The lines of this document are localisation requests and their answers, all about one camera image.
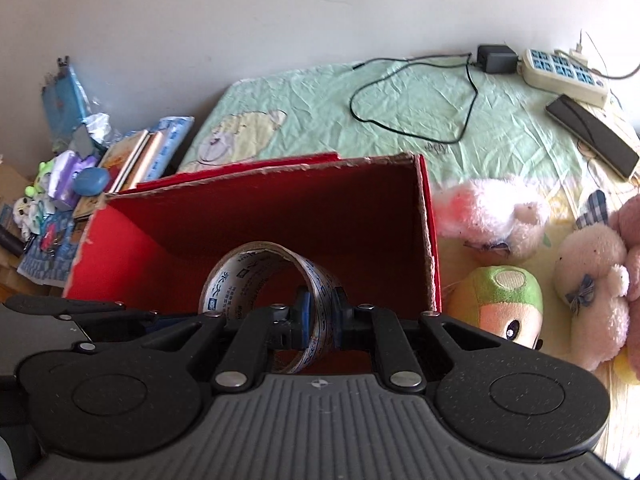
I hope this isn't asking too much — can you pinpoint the black adapter cable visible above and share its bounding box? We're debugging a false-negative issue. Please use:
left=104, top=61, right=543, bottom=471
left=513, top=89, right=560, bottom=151
left=348, top=52, right=483, bottom=146

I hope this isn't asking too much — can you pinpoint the clear printed tape roll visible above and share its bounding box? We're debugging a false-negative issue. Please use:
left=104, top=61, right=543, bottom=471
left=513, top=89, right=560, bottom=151
left=198, top=242, right=340, bottom=374

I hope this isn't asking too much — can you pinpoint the pink plush bunny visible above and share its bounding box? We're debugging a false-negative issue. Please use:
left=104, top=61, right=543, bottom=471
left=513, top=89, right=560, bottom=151
left=553, top=190, right=630, bottom=372

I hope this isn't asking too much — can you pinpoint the purple wrapped package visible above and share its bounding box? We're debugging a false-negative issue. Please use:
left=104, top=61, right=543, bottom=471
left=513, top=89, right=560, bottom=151
left=47, top=150, right=99, bottom=211

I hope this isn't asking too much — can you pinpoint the green plush doll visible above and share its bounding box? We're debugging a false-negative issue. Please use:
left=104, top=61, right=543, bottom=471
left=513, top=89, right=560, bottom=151
left=444, top=266, right=544, bottom=349

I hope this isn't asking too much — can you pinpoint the pink white plush toy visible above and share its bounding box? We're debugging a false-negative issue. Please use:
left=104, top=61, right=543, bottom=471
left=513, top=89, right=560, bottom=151
left=432, top=179, right=550, bottom=264

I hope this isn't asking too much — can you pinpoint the black power adapter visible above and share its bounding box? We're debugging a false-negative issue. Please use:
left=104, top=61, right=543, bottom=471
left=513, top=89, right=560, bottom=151
left=476, top=44, right=518, bottom=75

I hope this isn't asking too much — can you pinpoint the large red cardboard box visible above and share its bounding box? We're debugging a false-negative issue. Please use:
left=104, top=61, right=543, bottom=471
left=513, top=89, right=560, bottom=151
left=63, top=152, right=444, bottom=376

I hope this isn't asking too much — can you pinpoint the black flat remote case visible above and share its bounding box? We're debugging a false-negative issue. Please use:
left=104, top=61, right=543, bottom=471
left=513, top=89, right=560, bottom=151
left=546, top=94, right=639, bottom=180

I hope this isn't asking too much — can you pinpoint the green cartoon bed sheet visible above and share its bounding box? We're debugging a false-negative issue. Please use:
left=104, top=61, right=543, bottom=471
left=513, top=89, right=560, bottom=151
left=177, top=56, right=640, bottom=371

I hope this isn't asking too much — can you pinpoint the blue oval soap case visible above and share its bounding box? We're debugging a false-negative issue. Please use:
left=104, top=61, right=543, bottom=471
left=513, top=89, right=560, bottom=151
left=73, top=167, right=111, bottom=197

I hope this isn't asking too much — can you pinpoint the white power strip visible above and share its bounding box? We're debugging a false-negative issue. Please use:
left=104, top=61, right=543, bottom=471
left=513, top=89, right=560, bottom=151
left=520, top=49, right=608, bottom=108

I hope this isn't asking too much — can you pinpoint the dark pink plush bear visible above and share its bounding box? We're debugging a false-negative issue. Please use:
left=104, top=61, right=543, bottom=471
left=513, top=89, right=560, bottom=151
left=610, top=195, right=640, bottom=385

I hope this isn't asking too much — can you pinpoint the blue plastic bag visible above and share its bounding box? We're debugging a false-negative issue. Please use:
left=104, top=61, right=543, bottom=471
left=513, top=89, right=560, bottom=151
left=41, top=56, right=90, bottom=153

